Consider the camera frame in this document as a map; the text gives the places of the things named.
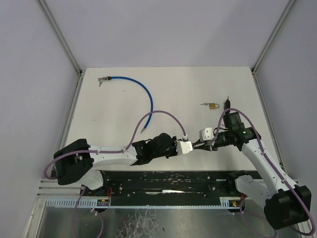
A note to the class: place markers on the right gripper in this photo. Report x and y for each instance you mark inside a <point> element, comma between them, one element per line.
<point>213,145</point>

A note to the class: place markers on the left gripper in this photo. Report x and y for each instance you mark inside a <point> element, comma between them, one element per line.
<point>174,148</point>

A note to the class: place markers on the small brass padlock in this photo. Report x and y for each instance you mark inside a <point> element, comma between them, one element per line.
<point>213,106</point>

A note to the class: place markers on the black padlock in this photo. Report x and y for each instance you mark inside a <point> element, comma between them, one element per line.
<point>227,104</point>

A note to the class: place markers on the blue cable lock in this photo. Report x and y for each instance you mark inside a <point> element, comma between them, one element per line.
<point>108,78</point>

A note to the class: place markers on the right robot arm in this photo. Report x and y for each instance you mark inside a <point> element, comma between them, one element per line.
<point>284,202</point>

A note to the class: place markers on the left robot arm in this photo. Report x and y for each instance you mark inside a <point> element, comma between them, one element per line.
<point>83,163</point>

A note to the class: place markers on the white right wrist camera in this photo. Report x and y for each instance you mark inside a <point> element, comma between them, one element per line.
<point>206,134</point>

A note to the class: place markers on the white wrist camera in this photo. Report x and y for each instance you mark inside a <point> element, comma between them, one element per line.
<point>206,134</point>
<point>183,145</point>

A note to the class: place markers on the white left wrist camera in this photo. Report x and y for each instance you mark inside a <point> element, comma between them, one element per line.
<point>183,145</point>

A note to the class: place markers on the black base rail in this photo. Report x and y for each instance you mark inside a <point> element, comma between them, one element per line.
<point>207,183</point>

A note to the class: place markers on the right aluminium frame post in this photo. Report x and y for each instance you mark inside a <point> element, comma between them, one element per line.
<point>274,33</point>

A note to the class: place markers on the aluminium frame post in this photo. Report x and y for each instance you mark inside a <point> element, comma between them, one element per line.
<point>274,33</point>
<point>59,35</point>

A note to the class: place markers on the left aluminium frame post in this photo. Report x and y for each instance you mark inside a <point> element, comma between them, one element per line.
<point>59,35</point>

